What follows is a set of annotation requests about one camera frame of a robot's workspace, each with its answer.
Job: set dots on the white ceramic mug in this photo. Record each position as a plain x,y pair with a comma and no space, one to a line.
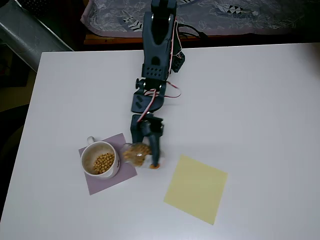
87,155

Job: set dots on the glass jar of beans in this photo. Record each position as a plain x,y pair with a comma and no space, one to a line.
136,153

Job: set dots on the purple paper square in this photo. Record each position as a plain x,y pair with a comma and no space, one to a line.
105,185

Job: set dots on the yellow paper square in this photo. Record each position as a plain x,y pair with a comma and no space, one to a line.
195,190

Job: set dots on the wooden bed frame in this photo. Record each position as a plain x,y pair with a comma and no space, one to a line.
112,40

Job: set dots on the patterned bed sheet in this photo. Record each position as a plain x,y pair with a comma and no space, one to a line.
225,22

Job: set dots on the silver foil duct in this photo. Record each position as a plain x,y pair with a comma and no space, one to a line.
30,40

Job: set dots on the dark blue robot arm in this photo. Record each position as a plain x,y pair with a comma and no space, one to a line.
157,37

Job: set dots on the loose soybeans pile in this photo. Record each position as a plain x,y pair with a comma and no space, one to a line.
103,162

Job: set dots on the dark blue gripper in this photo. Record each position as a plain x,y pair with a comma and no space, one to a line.
145,130

